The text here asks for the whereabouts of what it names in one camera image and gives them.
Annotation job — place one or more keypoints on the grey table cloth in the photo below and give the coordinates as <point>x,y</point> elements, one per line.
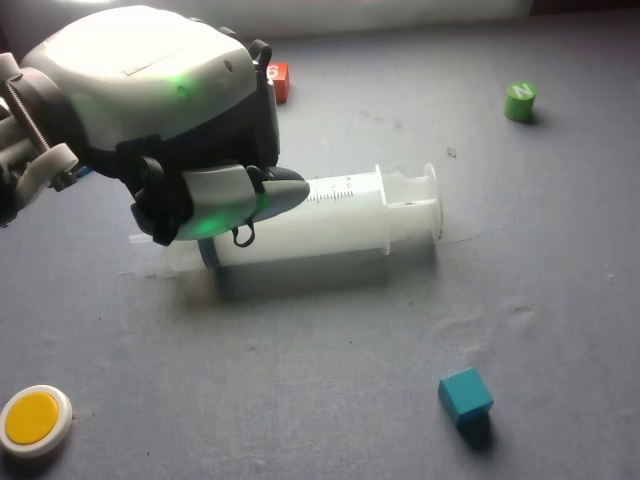
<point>350,350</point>

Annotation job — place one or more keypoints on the red number block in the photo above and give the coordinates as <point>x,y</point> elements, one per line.
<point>281,87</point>

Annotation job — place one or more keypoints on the teal blue cube block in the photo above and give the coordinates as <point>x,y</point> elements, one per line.
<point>465,395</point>

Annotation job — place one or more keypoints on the green cylinder block letter N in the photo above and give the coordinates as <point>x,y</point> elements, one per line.
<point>520,102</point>

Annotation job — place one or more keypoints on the large white plastic syringe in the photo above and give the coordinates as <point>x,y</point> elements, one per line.
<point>325,230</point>

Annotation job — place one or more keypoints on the yellow button white rim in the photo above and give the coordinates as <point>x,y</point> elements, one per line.
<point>31,417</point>

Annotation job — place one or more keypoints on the blue flat block two holes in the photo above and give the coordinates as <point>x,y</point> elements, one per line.
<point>83,172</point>

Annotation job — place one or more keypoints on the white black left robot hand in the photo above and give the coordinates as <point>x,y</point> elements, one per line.
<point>150,75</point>

